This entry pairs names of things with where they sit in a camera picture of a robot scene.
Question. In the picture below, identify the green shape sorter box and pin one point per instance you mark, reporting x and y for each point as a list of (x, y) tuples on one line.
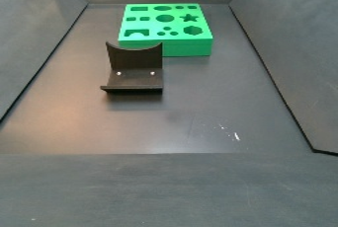
[(175, 24)]

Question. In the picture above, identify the black curved holder stand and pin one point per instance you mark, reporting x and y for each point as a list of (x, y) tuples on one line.
[(137, 69)]

